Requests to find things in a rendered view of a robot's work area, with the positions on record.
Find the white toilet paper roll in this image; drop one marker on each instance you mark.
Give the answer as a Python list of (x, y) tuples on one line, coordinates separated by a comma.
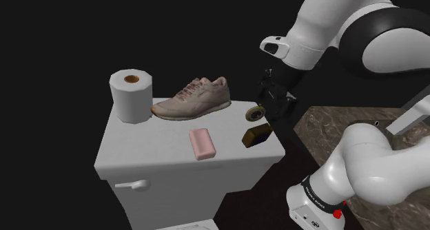
[(131, 98)]

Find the pink soap bar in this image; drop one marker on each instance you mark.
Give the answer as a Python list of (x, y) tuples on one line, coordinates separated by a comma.
[(201, 144)]

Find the cream tape roll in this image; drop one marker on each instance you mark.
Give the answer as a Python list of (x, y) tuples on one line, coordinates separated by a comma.
[(254, 114)]

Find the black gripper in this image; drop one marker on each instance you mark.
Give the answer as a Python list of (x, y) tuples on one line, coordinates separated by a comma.
[(279, 88)]

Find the pink beige sneaker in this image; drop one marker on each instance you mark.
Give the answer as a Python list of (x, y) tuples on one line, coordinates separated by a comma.
[(195, 101)]

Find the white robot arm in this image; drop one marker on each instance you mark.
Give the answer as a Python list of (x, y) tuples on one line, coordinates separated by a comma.
[(366, 169)]

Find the brown marble robot stand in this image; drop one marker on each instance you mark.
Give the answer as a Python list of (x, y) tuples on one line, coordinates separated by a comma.
[(322, 128)]

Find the brown and blue box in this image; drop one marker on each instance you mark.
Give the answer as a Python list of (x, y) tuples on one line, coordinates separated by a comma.
[(256, 135)]

